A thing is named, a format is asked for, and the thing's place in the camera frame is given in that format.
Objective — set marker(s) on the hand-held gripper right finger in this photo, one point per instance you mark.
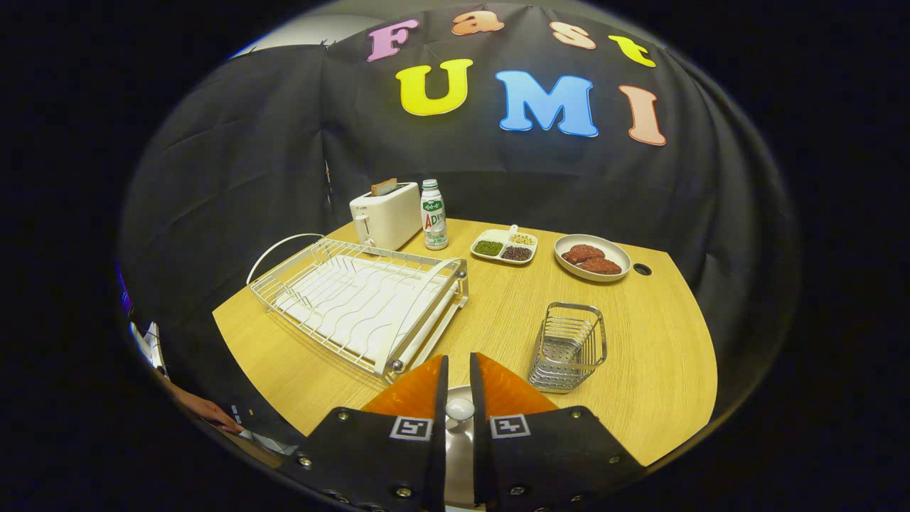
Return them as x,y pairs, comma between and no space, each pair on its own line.
478,398

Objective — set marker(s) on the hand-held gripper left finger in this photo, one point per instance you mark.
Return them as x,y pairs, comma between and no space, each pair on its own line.
441,398

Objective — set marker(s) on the beige round plate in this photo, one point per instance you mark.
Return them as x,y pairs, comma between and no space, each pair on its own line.
458,462

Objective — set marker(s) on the white divided dish of beans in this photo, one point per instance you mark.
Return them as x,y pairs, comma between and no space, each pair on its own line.
503,245

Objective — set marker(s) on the beige plate holding patties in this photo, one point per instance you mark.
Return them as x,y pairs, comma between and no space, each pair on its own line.
590,277

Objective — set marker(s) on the white drip tray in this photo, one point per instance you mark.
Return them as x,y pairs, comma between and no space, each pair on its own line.
355,306

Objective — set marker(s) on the white bottle with green label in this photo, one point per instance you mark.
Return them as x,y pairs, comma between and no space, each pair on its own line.
434,220

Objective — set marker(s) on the red meat patty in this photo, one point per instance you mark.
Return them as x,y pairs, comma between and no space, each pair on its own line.
584,252
603,266

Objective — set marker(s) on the white toaster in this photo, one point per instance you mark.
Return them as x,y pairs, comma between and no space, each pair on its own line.
391,217

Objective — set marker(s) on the brown toast slice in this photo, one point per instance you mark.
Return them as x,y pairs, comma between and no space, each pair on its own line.
384,187

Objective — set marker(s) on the white and purple object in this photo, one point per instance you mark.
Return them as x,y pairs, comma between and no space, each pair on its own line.
149,345

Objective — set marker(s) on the black backdrop cloth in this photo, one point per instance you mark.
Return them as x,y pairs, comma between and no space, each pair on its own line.
249,163

